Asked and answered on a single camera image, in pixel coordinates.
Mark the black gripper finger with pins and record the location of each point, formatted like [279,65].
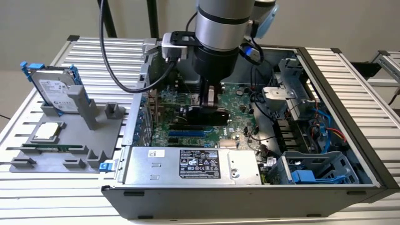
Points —
[213,98]

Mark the round coin cell battery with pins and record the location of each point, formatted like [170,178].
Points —
[239,92]

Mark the green motherboard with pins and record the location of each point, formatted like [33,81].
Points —
[238,117]

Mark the long black expansion slot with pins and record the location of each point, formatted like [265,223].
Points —
[186,127]

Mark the blue expansion slot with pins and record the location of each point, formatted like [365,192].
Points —
[187,134]

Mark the silver finned chipset heat sink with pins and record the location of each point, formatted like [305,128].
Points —
[229,144]

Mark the short black expansion slot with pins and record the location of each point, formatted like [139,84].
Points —
[174,140]

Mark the silver power supply unit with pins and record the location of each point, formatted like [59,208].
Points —
[203,168]

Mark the grey blue disk bay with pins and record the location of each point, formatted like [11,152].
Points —
[287,171]

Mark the black open PC case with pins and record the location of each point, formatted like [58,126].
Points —
[219,201]

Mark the blue case latch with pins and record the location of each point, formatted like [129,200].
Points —
[105,167]

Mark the grey parts rack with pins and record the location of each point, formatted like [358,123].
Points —
[78,140]

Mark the hard disk in blue carrier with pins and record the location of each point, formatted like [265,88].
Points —
[53,89]

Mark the silver CPU chip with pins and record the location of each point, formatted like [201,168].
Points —
[46,131]

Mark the green RAM stick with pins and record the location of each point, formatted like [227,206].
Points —
[50,147]

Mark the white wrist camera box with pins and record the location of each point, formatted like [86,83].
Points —
[175,50]

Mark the silver metal drive bracket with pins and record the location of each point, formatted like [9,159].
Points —
[278,93]

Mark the black upright post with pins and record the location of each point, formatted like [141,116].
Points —
[111,18]
[153,18]

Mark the aluminium side frame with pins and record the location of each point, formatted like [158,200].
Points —
[387,61]

